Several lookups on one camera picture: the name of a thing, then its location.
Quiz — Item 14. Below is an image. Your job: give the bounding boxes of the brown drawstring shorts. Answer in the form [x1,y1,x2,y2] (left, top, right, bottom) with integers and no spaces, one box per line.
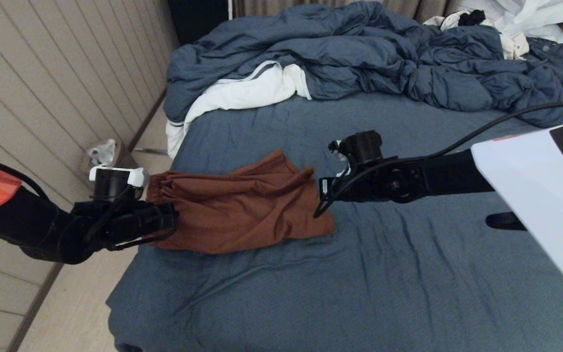
[146,149,335,255]

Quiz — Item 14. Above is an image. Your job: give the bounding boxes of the brown trash bin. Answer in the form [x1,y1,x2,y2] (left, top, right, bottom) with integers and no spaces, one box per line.
[80,139,139,173]

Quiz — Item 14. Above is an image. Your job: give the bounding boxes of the clear plastic bin bag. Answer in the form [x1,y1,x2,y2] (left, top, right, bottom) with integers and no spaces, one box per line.
[86,140,117,168]

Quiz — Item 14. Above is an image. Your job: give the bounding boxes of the crumpled blue duvet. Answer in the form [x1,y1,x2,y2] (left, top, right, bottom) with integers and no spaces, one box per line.
[164,1,563,129]

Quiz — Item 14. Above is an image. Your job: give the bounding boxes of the blue bed sheet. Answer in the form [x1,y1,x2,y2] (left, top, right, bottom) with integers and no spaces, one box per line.
[107,90,563,352]

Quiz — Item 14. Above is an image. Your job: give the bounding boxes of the small black garment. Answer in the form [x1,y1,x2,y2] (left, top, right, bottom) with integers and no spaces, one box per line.
[457,10,486,27]

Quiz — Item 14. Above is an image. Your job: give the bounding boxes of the beige curtain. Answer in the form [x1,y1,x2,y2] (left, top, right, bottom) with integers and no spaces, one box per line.
[233,0,460,24]

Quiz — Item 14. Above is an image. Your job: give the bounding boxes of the cream buttoned shirt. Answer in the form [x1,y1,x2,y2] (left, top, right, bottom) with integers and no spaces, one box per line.
[423,10,530,60]

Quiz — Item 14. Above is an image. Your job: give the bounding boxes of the blue denim garment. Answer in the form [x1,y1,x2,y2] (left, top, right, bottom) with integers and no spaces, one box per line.
[526,37,563,74]

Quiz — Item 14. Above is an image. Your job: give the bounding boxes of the white crumpled garment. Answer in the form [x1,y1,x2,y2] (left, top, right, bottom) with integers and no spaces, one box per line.
[457,0,563,44]

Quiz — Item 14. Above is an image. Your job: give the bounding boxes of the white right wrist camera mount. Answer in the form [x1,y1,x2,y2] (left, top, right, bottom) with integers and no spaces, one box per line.
[329,140,353,176]

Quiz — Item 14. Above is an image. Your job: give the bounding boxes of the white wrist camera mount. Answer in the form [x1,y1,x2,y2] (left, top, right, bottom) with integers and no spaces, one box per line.
[329,140,353,176]
[89,166,145,189]

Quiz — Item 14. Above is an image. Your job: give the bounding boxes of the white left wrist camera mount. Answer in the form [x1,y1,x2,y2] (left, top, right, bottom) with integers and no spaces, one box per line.
[89,166,145,189]

